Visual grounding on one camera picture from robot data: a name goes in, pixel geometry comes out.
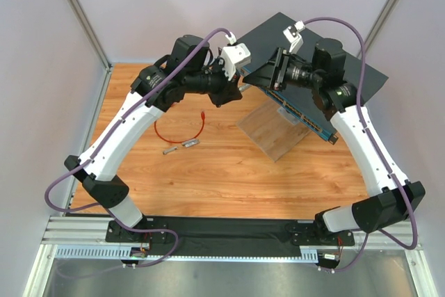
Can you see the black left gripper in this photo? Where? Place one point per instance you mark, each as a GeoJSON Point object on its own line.
{"type": "Point", "coordinates": [220, 85]}

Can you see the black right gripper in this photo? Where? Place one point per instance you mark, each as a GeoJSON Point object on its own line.
{"type": "Point", "coordinates": [280, 69]}

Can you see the dark blue network switch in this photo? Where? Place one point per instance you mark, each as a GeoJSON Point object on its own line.
{"type": "Point", "coordinates": [321, 79]}

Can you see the silver transceiver module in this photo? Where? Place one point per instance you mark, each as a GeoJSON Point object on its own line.
{"type": "Point", "coordinates": [191, 142]}
{"type": "Point", "coordinates": [169, 150]}

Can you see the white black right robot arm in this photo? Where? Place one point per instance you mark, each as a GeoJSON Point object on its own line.
{"type": "Point", "coordinates": [392, 196]}

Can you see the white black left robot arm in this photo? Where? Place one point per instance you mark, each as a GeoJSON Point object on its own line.
{"type": "Point", "coordinates": [189, 68]}

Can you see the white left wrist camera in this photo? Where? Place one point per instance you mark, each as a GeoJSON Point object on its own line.
{"type": "Point", "coordinates": [235, 55]}

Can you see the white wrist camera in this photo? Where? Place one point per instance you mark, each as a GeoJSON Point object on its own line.
{"type": "Point", "coordinates": [235, 55]}
{"type": "Point", "coordinates": [293, 34]}

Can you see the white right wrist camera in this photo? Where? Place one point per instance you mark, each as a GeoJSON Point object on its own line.
{"type": "Point", "coordinates": [293, 34]}

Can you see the wooden switch stand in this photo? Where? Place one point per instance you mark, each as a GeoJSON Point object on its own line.
{"type": "Point", "coordinates": [273, 129]}

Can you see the left aluminium frame post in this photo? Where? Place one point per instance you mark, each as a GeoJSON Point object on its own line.
{"type": "Point", "coordinates": [89, 31]}

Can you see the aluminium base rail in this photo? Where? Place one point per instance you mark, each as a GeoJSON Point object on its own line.
{"type": "Point", "coordinates": [92, 237]}

